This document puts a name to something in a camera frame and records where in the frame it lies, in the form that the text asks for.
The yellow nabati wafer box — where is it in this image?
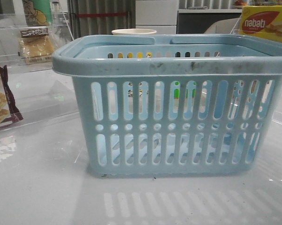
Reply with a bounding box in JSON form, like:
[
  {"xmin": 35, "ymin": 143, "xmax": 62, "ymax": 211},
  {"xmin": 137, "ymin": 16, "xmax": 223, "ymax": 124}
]
[{"xmin": 239, "ymin": 5, "xmax": 282, "ymax": 43}]

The white cabinet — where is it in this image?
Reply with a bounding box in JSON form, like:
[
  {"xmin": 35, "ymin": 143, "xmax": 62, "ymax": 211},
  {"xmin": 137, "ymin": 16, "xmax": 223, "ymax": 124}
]
[{"xmin": 135, "ymin": 0, "xmax": 179, "ymax": 34}]

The clear acrylic left shelf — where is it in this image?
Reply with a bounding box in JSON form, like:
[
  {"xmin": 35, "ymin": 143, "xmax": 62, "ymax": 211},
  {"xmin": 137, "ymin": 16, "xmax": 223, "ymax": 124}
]
[{"xmin": 0, "ymin": 12, "xmax": 74, "ymax": 130}]

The yellow popcorn paper cup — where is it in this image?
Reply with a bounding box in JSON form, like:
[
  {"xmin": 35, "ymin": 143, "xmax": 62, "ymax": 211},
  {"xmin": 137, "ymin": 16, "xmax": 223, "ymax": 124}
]
[{"xmin": 111, "ymin": 28, "xmax": 157, "ymax": 35}]

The clear acrylic shelf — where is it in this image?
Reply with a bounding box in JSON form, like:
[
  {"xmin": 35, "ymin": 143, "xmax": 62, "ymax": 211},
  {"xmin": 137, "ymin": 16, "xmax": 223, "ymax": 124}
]
[
  {"xmin": 229, "ymin": 16, "xmax": 282, "ymax": 122},
  {"xmin": 0, "ymin": 12, "xmax": 74, "ymax": 130}
]

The maroon cracker snack bag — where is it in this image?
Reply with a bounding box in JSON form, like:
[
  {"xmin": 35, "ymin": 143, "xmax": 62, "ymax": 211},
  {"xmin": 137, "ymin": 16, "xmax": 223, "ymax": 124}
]
[{"xmin": 0, "ymin": 65, "xmax": 23, "ymax": 128}]

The green cartoon snack bag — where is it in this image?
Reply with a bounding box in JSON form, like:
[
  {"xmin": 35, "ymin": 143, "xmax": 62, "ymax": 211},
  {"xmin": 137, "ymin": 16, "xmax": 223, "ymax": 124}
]
[{"xmin": 22, "ymin": 0, "xmax": 52, "ymax": 26}]

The light blue plastic basket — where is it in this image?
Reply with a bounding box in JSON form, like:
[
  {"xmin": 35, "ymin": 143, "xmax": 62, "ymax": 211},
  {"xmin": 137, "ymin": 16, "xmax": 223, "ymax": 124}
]
[{"xmin": 52, "ymin": 34, "xmax": 282, "ymax": 176}]

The clear acrylic right shelf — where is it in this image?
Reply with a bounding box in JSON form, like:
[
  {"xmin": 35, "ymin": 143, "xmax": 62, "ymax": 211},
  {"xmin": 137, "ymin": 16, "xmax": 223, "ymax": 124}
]
[{"xmin": 229, "ymin": 16, "xmax": 282, "ymax": 122}]

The clear-wrapped bread package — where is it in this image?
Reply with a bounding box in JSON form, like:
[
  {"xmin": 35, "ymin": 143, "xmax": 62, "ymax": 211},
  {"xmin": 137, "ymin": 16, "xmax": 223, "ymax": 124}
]
[{"xmin": 19, "ymin": 26, "xmax": 55, "ymax": 64}]

